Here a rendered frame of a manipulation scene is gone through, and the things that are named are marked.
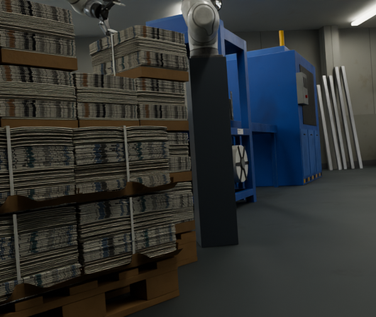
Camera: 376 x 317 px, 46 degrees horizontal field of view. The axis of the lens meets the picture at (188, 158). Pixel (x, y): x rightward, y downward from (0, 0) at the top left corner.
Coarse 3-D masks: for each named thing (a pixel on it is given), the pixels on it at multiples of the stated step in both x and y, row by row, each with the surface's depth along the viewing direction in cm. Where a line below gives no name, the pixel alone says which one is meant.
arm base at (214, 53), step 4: (200, 48) 236; (204, 48) 236; (208, 48) 236; (212, 48) 237; (192, 52) 239; (196, 52) 237; (200, 52) 236; (204, 52) 235; (208, 52) 236; (212, 52) 236; (216, 52) 239; (192, 56) 233; (196, 56) 234; (200, 56) 234; (204, 56) 235; (208, 56) 235; (212, 56) 235; (216, 56) 235; (220, 56) 235
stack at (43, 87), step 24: (0, 72) 144; (24, 72) 150; (48, 72) 156; (0, 96) 143; (24, 96) 149; (48, 96) 155; (72, 96) 162; (96, 96) 169; (120, 96) 177; (144, 96) 188; (168, 96) 197; (168, 120) 196; (168, 144) 196; (168, 192) 194; (192, 216) 204; (192, 240) 203
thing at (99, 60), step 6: (96, 42) 209; (102, 42) 205; (108, 42) 202; (90, 48) 213; (96, 48) 209; (102, 48) 206; (108, 48) 203; (90, 54) 212; (96, 54) 210; (102, 54) 206; (108, 54) 203; (96, 60) 210; (102, 60) 206; (108, 60) 203; (96, 66) 211; (102, 66) 207; (108, 66) 204; (96, 72) 211; (102, 72) 208; (108, 72) 204
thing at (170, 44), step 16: (128, 32) 191; (144, 32) 190; (160, 32) 196; (176, 32) 203; (128, 48) 192; (144, 48) 188; (160, 48) 195; (176, 48) 202; (128, 64) 194; (144, 64) 188; (160, 64) 194; (176, 64) 201; (176, 80) 202
